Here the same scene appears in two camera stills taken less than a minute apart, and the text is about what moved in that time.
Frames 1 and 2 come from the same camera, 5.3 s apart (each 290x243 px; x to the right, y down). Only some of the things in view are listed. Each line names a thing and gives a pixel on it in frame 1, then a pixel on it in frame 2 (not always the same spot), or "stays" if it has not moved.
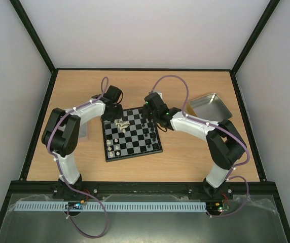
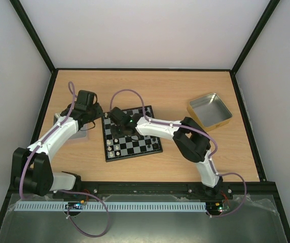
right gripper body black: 148,112 -> 124,128
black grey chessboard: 130,136 stays
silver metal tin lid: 83,131 stays
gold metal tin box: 210,107 stays
